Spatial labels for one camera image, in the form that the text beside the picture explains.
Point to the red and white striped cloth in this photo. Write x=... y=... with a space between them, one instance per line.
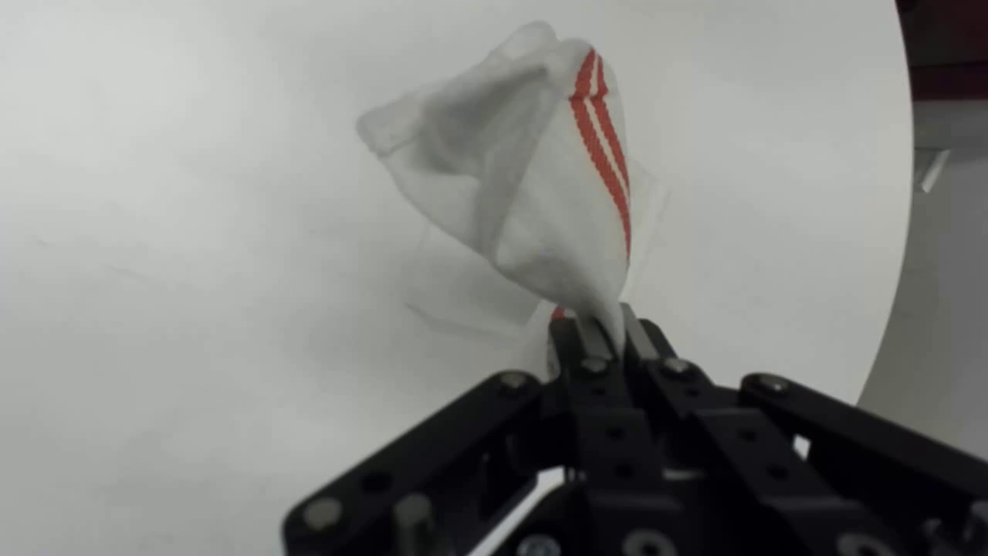
x=527 y=163

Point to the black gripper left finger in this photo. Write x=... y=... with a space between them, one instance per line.
x=456 y=478

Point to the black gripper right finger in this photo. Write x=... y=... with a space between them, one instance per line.
x=799 y=472

